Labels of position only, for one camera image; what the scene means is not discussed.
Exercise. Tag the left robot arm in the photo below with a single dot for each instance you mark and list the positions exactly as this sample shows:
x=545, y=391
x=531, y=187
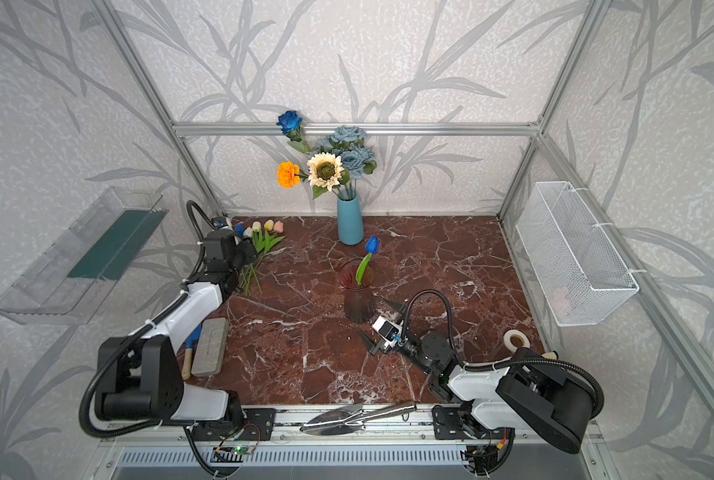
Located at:
x=138, y=383

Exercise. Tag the orange marigold flower stem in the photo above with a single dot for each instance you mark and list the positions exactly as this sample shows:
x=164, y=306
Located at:
x=290, y=175

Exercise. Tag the blue hand shovel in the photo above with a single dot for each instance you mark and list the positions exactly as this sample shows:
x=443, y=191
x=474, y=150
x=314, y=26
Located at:
x=190, y=342

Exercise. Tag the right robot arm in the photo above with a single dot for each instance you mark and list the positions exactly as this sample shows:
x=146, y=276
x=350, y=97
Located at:
x=554, y=398

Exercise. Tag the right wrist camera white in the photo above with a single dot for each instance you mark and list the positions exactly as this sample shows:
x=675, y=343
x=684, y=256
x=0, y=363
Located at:
x=391, y=334

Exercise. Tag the silver metal trowel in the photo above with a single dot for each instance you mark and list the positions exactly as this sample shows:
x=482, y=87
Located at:
x=352, y=418

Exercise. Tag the clear plastic wall shelf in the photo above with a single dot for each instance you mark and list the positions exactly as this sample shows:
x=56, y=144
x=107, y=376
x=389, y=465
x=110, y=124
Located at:
x=68, y=283

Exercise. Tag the beige sunflower stem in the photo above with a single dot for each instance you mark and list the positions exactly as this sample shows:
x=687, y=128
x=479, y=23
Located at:
x=326, y=173

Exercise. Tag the tulip bunch multicoloured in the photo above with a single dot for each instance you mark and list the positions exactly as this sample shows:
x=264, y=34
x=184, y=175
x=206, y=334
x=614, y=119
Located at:
x=264, y=238

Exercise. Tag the white wire mesh basket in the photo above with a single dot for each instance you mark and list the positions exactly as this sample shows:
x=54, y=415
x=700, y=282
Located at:
x=581, y=274

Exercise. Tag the light blue rose bouquet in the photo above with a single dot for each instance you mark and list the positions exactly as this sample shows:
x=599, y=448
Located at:
x=349, y=142

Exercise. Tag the red glass vase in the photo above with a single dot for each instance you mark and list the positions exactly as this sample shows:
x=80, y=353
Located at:
x=359, y=299

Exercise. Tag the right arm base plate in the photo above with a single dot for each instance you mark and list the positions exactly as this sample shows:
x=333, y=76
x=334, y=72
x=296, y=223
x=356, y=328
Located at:
x=455, y=423

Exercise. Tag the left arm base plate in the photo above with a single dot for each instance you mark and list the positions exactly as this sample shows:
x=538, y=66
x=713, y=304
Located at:
x=257, y=426

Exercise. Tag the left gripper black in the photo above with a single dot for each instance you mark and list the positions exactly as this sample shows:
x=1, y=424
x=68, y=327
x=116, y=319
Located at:
x=240, y=255

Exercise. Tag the teal cylindrical vase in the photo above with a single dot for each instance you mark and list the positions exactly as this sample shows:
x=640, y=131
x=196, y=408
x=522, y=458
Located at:
x=350, y=221

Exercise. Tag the dark blue rose stem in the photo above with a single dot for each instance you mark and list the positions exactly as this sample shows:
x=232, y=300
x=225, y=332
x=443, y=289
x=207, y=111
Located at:
x=291, y=125

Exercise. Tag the white tape roll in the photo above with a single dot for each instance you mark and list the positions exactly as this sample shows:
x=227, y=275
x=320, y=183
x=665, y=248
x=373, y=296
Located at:
x=514, y=339

